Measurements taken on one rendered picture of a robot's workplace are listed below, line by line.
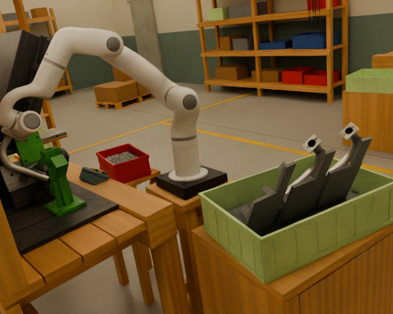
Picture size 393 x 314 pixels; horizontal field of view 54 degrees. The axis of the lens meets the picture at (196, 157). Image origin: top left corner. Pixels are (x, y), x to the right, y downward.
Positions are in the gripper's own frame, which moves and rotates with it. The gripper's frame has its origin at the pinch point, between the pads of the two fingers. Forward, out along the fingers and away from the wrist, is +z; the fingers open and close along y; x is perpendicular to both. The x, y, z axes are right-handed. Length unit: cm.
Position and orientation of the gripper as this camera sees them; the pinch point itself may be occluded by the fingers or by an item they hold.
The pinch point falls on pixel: (10, 135)
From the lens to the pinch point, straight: 189.6
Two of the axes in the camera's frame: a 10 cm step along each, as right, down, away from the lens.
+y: -7.2, -4.5, -5.2
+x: -2.8, 8.8, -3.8
